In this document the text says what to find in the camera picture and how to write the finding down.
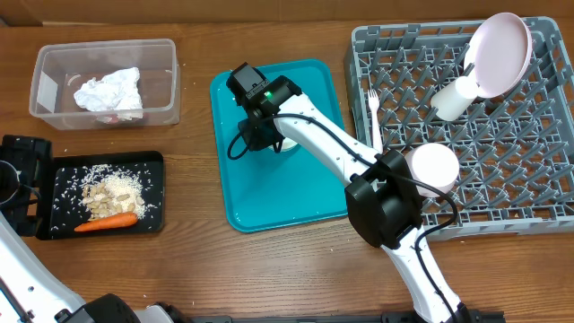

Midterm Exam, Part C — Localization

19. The white bowl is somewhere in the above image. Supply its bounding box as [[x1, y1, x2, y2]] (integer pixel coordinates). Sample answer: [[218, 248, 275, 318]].
[[270, 137, 298, 153]]

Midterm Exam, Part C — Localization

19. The white plastic fork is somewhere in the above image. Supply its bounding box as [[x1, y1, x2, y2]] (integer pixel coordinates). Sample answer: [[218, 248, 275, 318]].
[[368, 89, 384, 153]]

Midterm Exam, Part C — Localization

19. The white napkin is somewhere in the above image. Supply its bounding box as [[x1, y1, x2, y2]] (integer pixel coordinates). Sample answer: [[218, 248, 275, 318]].
[[74, 67, 143, 112]]

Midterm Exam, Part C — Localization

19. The red snack wrapper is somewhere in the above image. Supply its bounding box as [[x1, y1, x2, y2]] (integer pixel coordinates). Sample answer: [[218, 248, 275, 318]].
[[97, 112, 144, 125]]

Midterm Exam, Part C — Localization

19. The orange carrot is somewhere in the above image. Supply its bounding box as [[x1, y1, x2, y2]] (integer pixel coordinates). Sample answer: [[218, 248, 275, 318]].
[[74, 213, 138, 232]]

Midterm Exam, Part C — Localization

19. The white plastic cup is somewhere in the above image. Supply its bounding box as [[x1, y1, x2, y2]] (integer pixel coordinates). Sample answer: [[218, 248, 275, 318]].
[[430, 76, 479, 121]]

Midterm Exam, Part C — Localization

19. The white round plate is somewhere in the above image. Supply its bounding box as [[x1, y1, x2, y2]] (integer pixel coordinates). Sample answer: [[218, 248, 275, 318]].
[[464, 13, 533, 99]]

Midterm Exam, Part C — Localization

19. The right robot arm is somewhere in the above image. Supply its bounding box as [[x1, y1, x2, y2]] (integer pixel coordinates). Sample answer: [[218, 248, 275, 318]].
[[226, 63, 472, 322]]

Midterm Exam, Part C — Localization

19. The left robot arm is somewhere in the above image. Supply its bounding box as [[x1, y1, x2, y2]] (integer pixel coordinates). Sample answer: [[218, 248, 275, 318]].
[[1, 135, 185, 323]]

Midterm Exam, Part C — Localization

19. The grey dishwasher rack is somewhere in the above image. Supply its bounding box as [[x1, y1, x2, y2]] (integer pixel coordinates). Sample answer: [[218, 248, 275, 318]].
[[344, 16, 573, 240]]

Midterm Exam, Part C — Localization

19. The teal serving tray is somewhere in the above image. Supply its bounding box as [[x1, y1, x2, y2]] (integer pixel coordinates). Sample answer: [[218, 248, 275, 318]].
[[210, 72, 364, 232]]

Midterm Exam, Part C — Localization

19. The peanuts and rice pile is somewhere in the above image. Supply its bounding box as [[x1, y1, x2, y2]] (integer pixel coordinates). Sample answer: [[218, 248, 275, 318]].
[[48, 163, 152, 239]]

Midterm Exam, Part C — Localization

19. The black tray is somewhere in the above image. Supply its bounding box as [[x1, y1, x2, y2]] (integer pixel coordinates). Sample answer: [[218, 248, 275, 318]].
[[36, 151, 165, 240]]

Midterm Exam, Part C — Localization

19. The clear plastic bin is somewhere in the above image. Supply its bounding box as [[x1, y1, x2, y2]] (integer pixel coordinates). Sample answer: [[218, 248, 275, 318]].
[[29, 39, 181, 130]]

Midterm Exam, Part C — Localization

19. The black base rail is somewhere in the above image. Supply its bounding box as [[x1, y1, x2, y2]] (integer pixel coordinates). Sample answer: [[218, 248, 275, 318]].
[[192, 309, 507, 323]]

